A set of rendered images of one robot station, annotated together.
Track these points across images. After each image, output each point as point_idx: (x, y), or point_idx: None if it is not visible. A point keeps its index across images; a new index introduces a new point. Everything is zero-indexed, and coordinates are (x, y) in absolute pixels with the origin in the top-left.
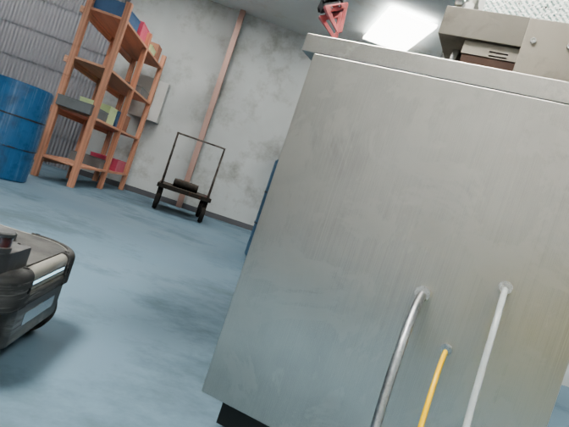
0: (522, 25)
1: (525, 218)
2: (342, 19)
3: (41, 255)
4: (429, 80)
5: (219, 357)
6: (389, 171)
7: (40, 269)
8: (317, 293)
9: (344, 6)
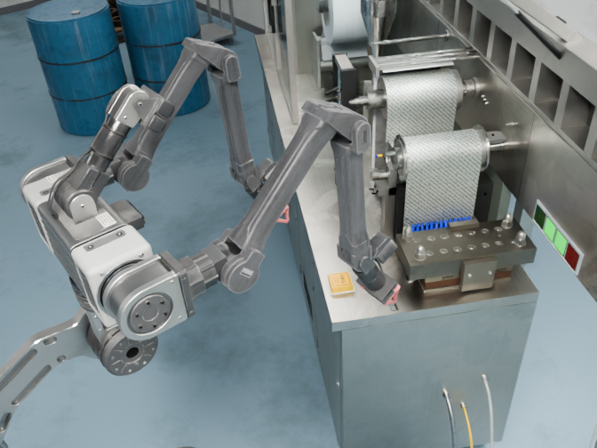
0: (458, 263)
1: (487, 353)
2: (287, 215)
3: None
4: (422, 320)
5: None
6: (412, 362)
7: None
8: (391, 415)
9: (286, 210)
